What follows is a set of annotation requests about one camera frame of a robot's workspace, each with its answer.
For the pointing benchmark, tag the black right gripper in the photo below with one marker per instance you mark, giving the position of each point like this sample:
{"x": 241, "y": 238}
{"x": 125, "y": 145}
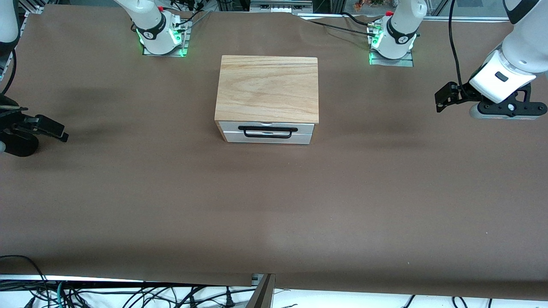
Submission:
{"x": 12, "y": 124}

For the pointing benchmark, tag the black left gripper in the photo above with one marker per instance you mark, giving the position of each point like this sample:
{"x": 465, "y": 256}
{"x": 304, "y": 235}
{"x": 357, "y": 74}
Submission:
{"x": 463, "y": 92}

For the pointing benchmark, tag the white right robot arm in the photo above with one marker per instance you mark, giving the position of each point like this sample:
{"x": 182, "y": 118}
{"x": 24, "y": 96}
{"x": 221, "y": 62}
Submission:
{"x": 145, "y": 10}

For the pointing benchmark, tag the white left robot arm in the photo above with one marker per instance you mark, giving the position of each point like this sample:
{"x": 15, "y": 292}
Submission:
{"x": 526, "y": 51}

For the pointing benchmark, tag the plain white-front drawer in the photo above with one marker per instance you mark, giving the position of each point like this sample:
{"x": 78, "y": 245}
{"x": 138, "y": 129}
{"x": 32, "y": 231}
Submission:
{"x": 302, "y": 139}

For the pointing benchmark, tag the black cylinder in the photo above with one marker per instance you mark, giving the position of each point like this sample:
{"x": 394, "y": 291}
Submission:
{"x": 21, "y": 147}

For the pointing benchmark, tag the grey metal equipment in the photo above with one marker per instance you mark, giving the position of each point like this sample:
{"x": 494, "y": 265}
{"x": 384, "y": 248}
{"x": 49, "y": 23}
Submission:
{"x": 280, "y": 5}

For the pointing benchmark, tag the brown paper table cover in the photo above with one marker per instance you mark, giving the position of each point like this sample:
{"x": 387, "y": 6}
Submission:
{"x": 274, "y": 205}

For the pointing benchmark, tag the black equipment box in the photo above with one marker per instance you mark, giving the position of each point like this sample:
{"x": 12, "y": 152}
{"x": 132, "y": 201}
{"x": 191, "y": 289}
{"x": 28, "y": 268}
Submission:
{"x": 233, "y": 5}

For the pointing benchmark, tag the dark slanted beam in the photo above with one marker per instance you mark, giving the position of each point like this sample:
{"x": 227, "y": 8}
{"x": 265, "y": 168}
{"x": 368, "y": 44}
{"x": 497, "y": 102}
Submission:
{"x": 263, "y": 295}

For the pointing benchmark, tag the aluminium frame rail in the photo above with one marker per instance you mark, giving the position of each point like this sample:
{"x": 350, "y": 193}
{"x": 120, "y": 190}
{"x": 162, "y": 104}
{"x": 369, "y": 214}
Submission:
{"x": 3, "y": 68}
{"x": 436, "y": 18}

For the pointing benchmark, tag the aluminium frame profile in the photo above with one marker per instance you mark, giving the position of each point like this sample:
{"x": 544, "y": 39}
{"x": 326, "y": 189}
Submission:
{"x": 30, "y": 5}

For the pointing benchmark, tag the small grey metal bracket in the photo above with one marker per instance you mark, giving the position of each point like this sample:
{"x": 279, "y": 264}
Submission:
{"x": 257, "y": 279}

